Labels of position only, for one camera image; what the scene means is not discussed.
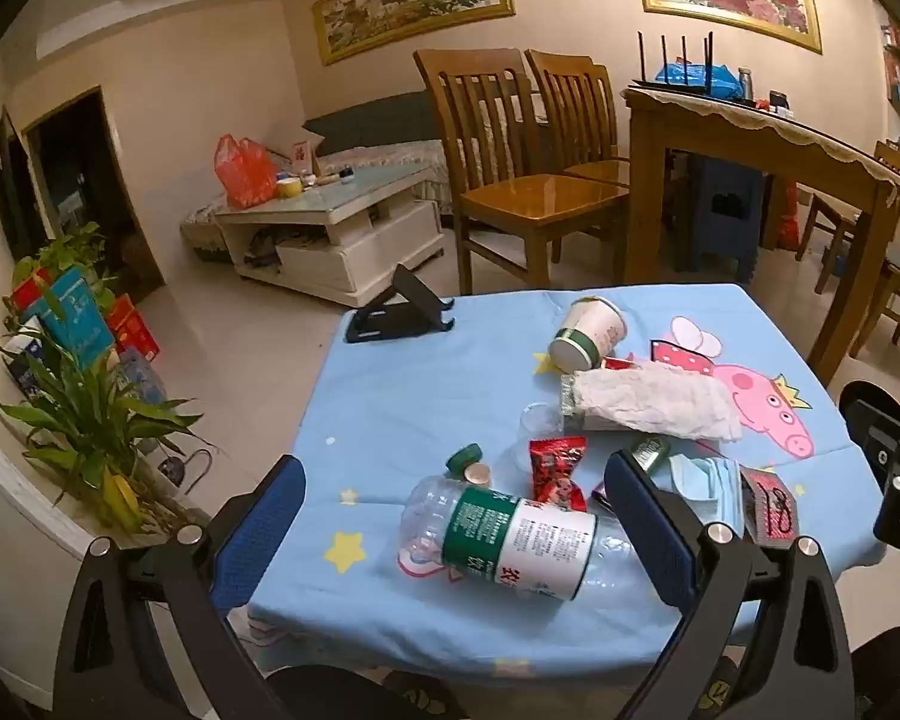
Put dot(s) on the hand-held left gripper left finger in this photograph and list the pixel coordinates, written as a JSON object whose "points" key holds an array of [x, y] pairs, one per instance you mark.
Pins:
{"points": [[270, 510]]}

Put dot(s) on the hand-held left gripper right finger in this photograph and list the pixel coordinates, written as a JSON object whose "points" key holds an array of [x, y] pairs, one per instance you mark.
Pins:
{"points": [[641, 517]]}

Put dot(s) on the blue face mask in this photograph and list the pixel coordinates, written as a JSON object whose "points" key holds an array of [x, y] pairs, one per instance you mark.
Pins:
{"points": [[709, 480]]}

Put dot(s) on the clear plastic bottle green label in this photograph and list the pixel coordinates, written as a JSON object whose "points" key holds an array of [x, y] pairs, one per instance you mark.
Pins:
{"points": [[525, 547]]}

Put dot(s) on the white tissue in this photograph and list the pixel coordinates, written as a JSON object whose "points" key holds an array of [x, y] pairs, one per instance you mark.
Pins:
{"points": [[660, 397]]}

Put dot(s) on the small green packet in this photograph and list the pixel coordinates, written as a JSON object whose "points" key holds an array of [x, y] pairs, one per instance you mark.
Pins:
{"points": [[649, 451]]}

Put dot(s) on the red snack wrapper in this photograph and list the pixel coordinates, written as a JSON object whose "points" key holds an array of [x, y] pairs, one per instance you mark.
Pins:
{"points": [[555, 465]]}

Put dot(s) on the red black patterned packet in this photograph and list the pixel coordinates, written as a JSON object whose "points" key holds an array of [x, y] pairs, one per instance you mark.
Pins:
{"points": [[769, 510]]}

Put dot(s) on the clear plastic cup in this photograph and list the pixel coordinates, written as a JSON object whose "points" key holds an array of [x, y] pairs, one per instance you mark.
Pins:
{"points": [[540, 427]]}

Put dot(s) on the small red wrapper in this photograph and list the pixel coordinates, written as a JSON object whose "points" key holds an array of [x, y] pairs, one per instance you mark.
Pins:
{"points": [[621, 364]]}

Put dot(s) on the pink bottle cap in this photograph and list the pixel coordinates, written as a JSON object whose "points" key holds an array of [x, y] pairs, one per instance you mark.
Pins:
{"points": [[478, 474]]}

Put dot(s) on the green bottle cap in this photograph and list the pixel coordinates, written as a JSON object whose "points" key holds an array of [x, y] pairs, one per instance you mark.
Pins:
{"points": [[465, 457]]}

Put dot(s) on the white green paper cup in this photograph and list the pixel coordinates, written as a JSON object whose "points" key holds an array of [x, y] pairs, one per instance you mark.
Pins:
{"points": [[596, 330]]}

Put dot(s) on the green potted plant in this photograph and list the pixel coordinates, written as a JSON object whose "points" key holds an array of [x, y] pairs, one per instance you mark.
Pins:
{"points": [[97, 420]]}

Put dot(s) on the blue printed tablecloth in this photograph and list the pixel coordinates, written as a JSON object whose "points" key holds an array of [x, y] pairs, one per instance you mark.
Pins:
{"points": [[435, 405]]}

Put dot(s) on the black phone stand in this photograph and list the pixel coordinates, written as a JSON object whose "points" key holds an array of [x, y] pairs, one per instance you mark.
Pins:
{"points": [[375, 322]]}

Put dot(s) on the red box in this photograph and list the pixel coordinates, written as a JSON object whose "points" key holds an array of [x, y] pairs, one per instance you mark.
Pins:
{"points": [[135, 326]]}

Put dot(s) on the blue box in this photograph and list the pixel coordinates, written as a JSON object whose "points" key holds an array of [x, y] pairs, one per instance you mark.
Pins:
{"points": [[75, 315]]}

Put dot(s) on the white coffee table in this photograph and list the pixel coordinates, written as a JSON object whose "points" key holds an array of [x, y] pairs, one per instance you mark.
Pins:
{"points": [[375, 247]]}

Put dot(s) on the yellow tape roll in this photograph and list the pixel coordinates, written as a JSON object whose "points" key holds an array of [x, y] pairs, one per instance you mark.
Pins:
{"points": [[290, 187]]}

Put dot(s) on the blue plastic stool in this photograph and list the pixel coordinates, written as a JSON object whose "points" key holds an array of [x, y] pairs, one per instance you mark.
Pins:
{"points": [[727, 202]]}

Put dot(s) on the wooden dining table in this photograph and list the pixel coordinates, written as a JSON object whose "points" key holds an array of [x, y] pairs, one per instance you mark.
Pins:
{"points": [[660, 187]]}

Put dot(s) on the green leafy plant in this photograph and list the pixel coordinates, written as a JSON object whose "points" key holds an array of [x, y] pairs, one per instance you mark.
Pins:
{"points": [[60, 251]]}

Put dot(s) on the red plastic bag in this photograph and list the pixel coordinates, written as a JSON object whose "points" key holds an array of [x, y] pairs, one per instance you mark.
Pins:
{"points": [[244, 172]]}

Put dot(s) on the lace table cover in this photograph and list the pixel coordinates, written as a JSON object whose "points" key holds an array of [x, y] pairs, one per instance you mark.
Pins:
{"points": [[795, 131]]}

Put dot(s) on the sofa with patterned cover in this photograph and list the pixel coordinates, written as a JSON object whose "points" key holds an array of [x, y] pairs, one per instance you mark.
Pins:
{"points": [[375, 120]]}

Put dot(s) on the black television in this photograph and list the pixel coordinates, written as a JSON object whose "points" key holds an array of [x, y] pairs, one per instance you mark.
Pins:
{"points": [[19, 187]]}

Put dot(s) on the black router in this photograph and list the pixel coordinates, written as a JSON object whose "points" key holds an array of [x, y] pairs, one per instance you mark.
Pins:
{"points": [[667, 86]]}

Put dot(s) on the blue plastic bag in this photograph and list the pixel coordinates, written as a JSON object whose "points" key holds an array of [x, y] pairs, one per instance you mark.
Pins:
{"points": [[697, 75]]}

